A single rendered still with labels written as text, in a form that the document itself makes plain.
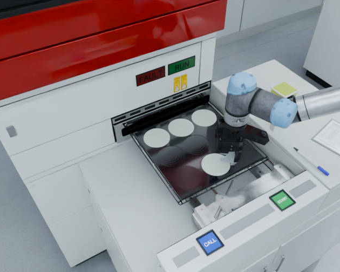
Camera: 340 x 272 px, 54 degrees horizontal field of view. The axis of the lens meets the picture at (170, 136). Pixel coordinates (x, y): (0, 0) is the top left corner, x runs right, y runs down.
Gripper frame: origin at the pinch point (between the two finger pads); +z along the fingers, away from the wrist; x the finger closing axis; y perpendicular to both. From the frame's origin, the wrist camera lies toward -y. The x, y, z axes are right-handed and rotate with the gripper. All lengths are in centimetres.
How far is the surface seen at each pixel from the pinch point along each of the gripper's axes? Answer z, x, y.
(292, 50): 91, -221, -98
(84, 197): 32, -6, 59
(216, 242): -5.1, 32.2, 9.5
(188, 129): 1.3, -17.5, 15.1
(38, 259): 91, -5, 97
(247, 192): 3.3, 10.6, -3.7
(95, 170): 9, -4, 50
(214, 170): 1.2, 2.7, 6.9
